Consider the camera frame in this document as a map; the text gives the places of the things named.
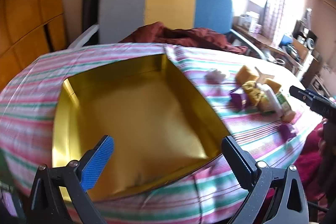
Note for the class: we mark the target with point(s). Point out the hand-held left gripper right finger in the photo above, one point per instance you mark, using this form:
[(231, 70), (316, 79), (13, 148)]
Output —
[(237, 161)]

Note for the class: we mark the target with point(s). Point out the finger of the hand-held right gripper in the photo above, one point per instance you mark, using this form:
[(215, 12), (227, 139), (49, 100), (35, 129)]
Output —
[(302, 94)]

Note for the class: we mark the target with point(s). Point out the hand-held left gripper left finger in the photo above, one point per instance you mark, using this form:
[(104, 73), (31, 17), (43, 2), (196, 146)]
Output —
[(98, 161)]

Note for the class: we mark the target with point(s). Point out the cream green leaf-print box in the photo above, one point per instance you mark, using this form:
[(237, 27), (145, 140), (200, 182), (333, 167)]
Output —
[(284, 103)]

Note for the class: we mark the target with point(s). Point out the gold tin box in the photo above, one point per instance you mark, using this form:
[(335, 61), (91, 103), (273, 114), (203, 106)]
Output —
[(136, 113)]

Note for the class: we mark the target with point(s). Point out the white soft wad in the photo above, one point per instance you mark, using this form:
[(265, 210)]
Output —
[(214, 76)]

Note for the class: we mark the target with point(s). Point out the small brown block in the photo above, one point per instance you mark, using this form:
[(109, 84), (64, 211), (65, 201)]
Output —
[(289, 117)]

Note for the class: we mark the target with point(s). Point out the brown soap box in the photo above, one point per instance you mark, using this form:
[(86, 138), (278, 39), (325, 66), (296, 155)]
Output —
[(246, 74), (275, 85)]

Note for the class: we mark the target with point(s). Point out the white tube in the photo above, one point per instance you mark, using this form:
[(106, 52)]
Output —
[(271, 99)]

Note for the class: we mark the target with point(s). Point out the striped pink green tablecloth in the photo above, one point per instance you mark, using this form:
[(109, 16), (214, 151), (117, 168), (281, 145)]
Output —
[(249, 132)]

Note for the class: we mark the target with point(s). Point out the small purple packet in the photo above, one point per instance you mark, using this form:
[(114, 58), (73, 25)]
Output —
[(287, 132)]

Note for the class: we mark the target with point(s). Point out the cardboard box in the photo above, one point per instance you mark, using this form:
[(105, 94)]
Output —
[(300, 47)]

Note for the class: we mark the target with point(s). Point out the gold wrapped sweet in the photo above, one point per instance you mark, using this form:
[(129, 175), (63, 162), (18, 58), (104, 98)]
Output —
[(254, 92)]

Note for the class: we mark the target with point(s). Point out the crimson clothing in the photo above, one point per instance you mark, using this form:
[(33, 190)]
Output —
[(309, 161)]

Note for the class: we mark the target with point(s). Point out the blue round object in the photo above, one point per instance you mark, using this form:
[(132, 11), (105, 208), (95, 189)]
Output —
[(286, 39)]

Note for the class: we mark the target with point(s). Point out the purple box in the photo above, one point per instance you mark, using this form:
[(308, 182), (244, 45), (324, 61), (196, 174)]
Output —
[(239, 100)]

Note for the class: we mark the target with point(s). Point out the wooden desk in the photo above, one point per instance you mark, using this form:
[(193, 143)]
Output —
[(262, 41)]

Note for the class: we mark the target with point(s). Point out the white packages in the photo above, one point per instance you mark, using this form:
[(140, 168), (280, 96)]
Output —
[(250, 22)]

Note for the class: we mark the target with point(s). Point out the rust brown cloth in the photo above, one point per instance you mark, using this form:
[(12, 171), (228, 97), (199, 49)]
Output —
[(199, 39)]

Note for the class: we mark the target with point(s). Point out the grey yellow blue chair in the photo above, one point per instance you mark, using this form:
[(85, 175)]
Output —
[(170, 3)]

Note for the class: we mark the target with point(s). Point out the wooden wardrobe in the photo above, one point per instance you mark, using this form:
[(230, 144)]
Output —
[(26, 16)]

